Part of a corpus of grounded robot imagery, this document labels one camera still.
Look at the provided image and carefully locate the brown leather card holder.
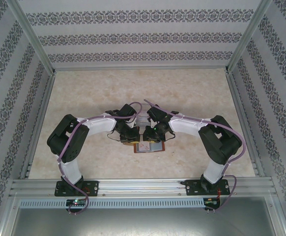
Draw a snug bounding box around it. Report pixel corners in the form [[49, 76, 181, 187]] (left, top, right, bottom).
[[134, 141, 165, 154]]

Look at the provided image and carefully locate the grey metal shelf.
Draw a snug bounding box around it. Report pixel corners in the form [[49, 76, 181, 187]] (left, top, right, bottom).
[[0, 194, 286, 236]]

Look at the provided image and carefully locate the small circuit board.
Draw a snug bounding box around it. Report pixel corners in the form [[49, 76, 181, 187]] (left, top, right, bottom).
[[203, 197, 220, 206], [66, 199, 87, 207]]

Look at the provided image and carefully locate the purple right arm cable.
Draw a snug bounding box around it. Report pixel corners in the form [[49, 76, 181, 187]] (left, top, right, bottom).
[[143, 98, 246, 213]]

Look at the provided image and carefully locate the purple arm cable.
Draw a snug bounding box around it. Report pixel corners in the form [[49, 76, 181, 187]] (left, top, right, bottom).
[[57, 101, 144, 214], [143, 98, 246, 213]]

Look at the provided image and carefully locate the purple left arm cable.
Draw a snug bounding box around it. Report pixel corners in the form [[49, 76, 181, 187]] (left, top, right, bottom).
[[57, 101, 144, 214]]

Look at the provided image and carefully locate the aluminium mounting rail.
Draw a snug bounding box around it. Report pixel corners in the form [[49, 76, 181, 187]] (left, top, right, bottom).
[[10, 178, 277, 197]]

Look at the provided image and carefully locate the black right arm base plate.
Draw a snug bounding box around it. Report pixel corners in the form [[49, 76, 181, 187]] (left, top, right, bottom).
[[185, 178, 231, 197]]

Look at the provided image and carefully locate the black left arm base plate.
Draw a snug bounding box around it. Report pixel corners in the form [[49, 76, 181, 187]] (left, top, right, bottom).
[[55, 180, 100, 197]]

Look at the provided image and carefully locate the slotted grey cable duct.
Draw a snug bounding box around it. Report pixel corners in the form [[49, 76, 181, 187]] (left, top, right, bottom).
[[19, 198, 205, 209]]

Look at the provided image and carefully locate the aluminium table side rail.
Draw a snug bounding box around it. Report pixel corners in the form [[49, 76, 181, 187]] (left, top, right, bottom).
[[19, 72, 57, 179], [226, 72, 265, 177]]

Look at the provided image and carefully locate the aluminium frame post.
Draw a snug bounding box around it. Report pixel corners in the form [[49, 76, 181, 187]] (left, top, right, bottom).
[[227, 0, 273, 74], [6, 0, 57, 74]]

